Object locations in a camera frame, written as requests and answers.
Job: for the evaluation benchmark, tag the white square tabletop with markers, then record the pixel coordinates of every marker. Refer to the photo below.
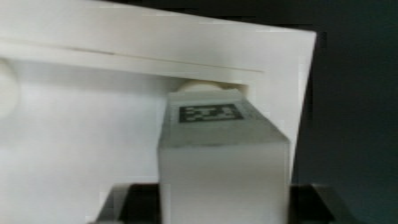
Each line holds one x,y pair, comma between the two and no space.
97,58

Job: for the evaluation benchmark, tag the white leg with tag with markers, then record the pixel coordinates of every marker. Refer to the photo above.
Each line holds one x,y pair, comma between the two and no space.
223,160

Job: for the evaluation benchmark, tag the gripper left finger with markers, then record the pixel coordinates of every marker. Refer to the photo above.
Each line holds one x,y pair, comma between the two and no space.
132,205

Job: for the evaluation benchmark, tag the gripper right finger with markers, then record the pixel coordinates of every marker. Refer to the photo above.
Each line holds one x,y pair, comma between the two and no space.
317,205

